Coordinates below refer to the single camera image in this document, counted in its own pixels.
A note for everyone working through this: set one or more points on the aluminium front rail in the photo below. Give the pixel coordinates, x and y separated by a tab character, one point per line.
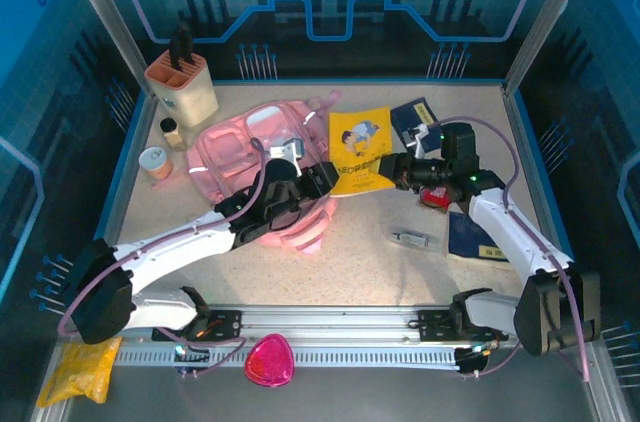
325	322

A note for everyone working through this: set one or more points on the yellow cartoon workbook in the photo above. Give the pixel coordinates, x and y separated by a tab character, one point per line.
360	142

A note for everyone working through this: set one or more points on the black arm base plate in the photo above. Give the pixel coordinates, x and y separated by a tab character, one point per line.
225	324
435	324

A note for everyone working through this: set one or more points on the pink triangular pouch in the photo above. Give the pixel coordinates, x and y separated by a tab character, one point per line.
270	359

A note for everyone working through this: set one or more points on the beige knife block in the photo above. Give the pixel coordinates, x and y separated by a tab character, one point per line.
192	97

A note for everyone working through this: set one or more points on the dark blue box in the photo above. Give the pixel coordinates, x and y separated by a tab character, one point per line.
415	112

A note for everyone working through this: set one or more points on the pink student backpack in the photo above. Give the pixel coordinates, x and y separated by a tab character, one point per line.
225	152

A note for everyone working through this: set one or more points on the yellow plastic bag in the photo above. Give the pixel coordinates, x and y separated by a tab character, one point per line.
80	372

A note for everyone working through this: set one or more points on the red snack packet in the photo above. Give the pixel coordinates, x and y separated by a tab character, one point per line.
434	198

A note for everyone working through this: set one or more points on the white-lidded tin can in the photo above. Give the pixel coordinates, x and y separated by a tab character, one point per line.
156	162

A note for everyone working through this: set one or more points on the aluminium frame post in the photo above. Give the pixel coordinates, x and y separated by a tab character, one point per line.
105	22
545	22

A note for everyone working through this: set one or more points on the clear plastic pen case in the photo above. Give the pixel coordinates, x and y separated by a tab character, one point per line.
415	239

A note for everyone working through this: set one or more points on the small bottle black cap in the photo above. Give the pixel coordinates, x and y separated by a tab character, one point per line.
174	134

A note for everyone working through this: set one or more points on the dark blue book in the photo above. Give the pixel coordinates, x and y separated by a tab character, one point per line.
467	237

